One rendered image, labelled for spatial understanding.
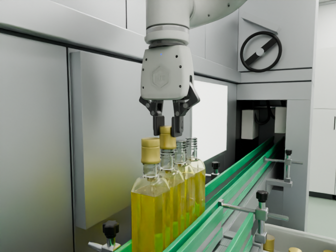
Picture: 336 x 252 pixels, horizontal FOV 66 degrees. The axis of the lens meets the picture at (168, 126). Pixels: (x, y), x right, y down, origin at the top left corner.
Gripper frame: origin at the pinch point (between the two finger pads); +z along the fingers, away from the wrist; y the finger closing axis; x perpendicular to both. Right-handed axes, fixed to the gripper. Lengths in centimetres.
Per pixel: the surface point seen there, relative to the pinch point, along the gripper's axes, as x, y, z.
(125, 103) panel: 1.3, -12.1, -4.4
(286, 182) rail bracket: 83, 14, 32
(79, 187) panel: -11.2, -13.4, 11.6
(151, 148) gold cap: -7.3, 0.9, 3.4
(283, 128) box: 114, 8, 10
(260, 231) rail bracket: 19.3, 14.7, 26.9
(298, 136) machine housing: 104, 16, 13
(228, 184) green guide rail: 52, -4, 28
